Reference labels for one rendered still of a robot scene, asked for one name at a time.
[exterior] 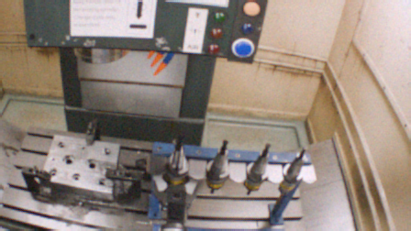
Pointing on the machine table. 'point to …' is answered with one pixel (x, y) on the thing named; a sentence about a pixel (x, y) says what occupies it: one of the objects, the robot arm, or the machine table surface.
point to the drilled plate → (87, 186)
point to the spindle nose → (100, 55)
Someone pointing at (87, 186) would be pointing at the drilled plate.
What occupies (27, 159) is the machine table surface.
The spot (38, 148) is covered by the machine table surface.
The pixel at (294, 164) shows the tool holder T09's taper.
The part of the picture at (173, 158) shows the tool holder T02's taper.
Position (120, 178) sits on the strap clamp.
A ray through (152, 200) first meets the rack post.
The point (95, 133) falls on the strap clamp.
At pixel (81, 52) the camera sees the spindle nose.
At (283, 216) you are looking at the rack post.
